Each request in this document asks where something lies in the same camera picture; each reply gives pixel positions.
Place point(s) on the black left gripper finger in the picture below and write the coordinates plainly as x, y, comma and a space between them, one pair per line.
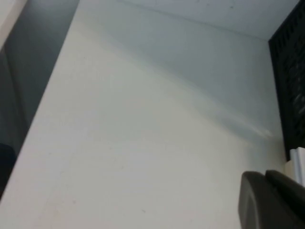
269, 205

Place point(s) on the black plastic book stand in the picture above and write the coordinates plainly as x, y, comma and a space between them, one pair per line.
290, 71

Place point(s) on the magazine with man on cover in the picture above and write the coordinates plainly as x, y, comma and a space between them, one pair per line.
299, 164

